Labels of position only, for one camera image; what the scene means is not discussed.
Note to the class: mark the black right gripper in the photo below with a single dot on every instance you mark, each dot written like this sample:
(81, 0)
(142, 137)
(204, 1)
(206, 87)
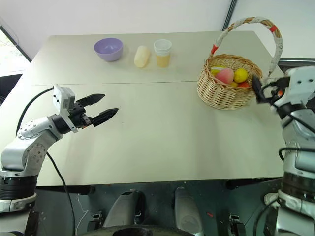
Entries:
(276, 94)

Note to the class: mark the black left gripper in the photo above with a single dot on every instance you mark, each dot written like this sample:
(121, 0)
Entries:
(80, 120)

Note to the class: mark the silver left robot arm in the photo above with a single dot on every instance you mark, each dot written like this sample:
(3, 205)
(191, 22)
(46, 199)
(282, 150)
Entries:
(23, 150)

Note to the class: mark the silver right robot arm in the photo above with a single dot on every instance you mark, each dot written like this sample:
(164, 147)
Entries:
(299, 123)

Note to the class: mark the orange fruit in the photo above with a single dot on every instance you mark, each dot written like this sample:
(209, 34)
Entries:
(244, 84)

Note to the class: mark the yellow lemon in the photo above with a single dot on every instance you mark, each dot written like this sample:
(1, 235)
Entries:
(241, 75)

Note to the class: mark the pink peach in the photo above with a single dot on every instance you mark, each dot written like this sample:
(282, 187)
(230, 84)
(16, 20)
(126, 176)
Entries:
(223, 75)

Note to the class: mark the yellow banana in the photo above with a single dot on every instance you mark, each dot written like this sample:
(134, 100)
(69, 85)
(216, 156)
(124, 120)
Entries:
(216, 70)

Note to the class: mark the purple plastic bowl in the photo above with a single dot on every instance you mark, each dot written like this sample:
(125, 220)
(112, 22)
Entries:
(108, 50)

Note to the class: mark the pale yellow banana-like fruit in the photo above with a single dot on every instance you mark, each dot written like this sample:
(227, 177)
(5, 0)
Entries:
(141, 57)

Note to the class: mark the plastic cup with yellow liquid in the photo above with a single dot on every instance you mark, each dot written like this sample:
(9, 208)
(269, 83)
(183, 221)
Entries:
(163, 57)

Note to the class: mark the grey rounded robot leg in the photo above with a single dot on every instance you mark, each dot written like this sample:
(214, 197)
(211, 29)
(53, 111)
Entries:
(123, 209)

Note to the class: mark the dark round robot waist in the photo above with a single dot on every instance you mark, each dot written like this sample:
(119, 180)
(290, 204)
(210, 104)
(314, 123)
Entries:
(133, 231)

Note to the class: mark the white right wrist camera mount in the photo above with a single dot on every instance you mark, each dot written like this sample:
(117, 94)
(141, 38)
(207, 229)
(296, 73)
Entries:
(301, 83)

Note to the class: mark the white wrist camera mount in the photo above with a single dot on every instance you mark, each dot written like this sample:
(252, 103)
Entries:
(61, 97)
(301, 83)

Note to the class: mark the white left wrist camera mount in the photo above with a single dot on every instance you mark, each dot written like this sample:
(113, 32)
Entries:
(61, 97)

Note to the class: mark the dark window frame post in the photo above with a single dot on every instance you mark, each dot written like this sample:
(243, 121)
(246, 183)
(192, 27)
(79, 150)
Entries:
(229, 14)

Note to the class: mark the black table frame rail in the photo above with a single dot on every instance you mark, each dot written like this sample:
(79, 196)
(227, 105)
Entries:
(253, 184)
(64, 189)

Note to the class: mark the dark window frame bar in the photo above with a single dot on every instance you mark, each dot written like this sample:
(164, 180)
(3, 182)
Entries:
(17, 43)

